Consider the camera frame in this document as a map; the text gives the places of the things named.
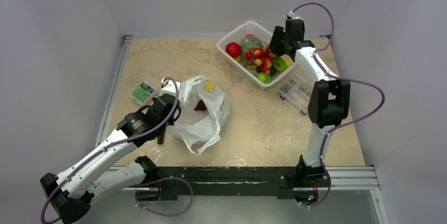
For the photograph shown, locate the light green fake fruit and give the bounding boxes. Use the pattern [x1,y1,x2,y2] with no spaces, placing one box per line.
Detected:
[256,72,271,84]

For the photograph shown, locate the bright red fake apple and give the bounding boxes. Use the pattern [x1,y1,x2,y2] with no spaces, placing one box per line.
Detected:
[225,42,242,58]

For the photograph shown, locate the red fake fruit bunch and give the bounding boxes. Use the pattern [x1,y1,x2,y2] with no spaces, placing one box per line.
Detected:
[243,47,277,76]

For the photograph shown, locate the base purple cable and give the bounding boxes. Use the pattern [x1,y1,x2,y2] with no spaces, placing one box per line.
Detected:
[134,177,195,217]

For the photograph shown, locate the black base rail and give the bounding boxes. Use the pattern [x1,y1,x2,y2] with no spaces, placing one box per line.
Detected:
[132,167,330,202]

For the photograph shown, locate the green fake pumpkin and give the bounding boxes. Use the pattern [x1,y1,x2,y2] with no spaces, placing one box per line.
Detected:
[239,37,265,54]

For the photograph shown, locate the green label screwdriver box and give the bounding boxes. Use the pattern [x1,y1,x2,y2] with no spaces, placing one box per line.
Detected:
[130,81,160,106]

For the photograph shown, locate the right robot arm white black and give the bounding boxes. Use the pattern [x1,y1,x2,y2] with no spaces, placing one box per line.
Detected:
[269,17,351,186]

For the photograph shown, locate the white plastic basket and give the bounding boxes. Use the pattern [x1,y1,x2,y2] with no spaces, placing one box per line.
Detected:
[217,21,297,90]

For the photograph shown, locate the white plastic bag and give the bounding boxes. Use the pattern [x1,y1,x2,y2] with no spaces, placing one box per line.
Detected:
[167,75,230,156]

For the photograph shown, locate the clear plastic screw box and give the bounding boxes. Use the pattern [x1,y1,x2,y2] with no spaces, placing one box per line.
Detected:
[278,74,313,115]

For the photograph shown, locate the green yellow fake fruit half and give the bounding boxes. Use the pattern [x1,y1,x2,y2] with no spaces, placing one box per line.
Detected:
[273,56,290,71]

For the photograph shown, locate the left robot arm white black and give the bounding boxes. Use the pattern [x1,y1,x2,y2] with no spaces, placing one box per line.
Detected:
[40,93,181,223]

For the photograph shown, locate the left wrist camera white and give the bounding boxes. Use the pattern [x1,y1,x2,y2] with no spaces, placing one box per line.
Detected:
[159,79,181,96]

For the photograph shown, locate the black T-handle tool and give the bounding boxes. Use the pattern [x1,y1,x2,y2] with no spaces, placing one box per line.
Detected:
[157,134,165,145]

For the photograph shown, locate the dark red fake fruit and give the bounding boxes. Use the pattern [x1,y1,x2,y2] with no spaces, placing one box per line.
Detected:
[194,100,207,111]

